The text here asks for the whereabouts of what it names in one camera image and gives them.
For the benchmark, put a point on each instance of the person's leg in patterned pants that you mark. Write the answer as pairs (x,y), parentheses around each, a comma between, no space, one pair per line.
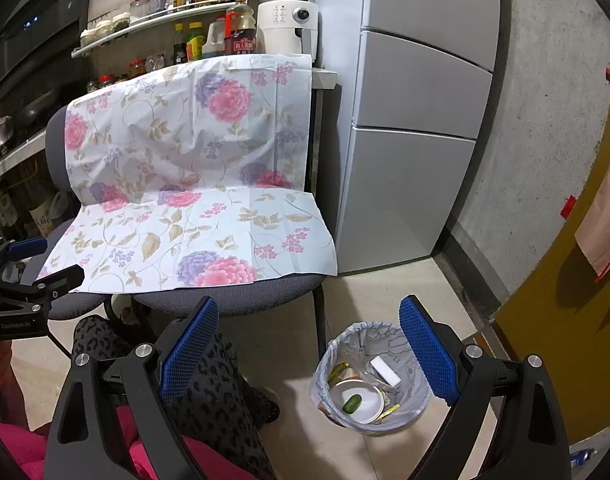
(220,385)

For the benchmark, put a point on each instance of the pink garment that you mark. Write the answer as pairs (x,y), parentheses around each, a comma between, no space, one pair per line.
(15,450)

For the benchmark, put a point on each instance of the dark soy sauce bottle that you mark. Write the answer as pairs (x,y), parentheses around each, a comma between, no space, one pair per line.
(179,45)

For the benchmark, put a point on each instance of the white bowl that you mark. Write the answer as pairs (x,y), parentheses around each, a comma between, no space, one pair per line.
(370,400)

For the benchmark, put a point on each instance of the small green piece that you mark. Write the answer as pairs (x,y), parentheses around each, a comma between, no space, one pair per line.
(352,403)

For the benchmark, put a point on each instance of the white rectangular block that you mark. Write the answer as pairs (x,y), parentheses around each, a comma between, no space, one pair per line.
(385,370)

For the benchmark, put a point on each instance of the small white side table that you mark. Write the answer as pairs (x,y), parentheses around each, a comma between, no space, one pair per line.
(324,77)

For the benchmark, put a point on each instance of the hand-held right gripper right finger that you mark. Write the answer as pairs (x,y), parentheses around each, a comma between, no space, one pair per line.
(430,350)

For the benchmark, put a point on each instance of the large red label oil bottle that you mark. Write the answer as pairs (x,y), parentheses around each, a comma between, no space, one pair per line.
(241,30)

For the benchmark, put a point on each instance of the white plastic jug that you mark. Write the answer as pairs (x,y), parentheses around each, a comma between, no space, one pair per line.
(214,40)

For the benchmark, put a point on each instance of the white air fryer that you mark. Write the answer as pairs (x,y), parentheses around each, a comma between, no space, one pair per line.
(285,25)

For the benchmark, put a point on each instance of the hanging brown paper bag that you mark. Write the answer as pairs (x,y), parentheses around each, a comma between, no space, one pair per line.
(602,230)

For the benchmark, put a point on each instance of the metal wall shelf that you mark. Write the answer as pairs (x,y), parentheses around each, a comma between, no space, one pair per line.
(150,22)

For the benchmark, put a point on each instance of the blue plastic bottle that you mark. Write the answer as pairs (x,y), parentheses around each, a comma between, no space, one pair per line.
(583,457)

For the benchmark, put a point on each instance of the trash bin with plastic liner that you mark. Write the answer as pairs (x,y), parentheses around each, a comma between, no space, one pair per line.
(365,340)

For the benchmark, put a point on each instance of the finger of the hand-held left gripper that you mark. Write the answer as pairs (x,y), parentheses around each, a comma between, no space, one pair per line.
(27,249)
(60,280)

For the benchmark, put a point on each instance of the black range hood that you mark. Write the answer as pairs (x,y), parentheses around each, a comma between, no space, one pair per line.
(35,25)

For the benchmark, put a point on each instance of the red lid jar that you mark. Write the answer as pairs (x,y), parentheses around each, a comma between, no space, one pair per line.
(137,69)
(105,81)

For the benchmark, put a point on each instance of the black wok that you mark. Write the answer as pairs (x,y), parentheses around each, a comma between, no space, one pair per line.
(37,110)

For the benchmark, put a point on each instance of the floral cloth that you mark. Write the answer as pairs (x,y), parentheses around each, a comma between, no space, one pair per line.
(210,160)

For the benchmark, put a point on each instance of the yellow door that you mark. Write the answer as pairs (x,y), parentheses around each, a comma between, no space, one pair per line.
(545,320)

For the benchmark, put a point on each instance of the yellow snack wrapper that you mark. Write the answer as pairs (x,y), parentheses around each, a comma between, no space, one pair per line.
(339,374)
(387,412)

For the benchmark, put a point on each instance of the clear drinking glass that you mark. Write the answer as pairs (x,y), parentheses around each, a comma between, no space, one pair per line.
(155,62)

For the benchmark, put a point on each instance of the grey refrigerator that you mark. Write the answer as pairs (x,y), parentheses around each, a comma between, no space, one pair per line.
(410,160)

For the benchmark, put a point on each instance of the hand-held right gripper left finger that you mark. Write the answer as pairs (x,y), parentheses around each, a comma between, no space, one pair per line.
(190,345)

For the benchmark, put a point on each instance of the grey chair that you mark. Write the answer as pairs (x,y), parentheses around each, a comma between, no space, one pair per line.
(245,295)

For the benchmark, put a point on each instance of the yellow cap green bottle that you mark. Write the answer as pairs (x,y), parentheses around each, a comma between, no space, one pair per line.
(195,45)

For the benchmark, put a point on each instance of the glass spice jar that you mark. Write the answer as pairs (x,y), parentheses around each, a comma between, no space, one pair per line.
(88,37)
(104,30)
(139,11)
(121,21)

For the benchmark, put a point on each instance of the kitchen counter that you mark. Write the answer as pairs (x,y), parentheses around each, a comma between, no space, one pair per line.
(15,155)

